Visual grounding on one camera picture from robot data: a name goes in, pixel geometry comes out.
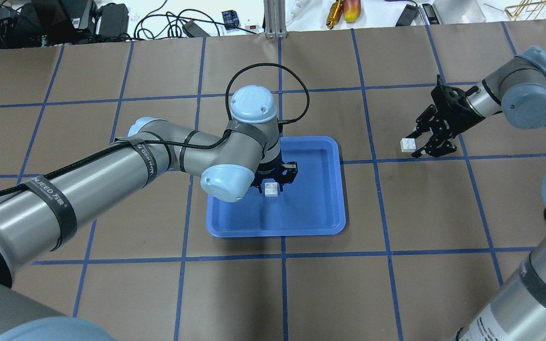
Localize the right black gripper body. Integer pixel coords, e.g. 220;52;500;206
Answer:
431;75;484;139

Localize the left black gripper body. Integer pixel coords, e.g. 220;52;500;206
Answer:
253;158;297;183

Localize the white block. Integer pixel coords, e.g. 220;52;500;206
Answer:
264;182;280;197
400;138;418;153

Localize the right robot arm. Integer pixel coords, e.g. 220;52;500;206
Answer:
408;45;546;341

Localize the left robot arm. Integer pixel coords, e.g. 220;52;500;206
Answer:
0;85;298;341

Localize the blue plastic tray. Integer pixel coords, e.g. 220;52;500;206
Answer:
206;136;346;238

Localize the metal tin tray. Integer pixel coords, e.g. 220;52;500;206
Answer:
432;0;487;25

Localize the mango fruit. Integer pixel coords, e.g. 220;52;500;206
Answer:
343;0;362;23

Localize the brass cylinder tool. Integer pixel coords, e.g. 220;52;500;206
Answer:
325;0;343;30

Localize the black power adapter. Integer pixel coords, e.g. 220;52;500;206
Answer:
98;3;129;37

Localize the gold wire rack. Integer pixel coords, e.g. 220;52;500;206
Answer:
478;0;546;21

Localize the aluminium frame post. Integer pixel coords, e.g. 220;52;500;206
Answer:
263;0;287;39

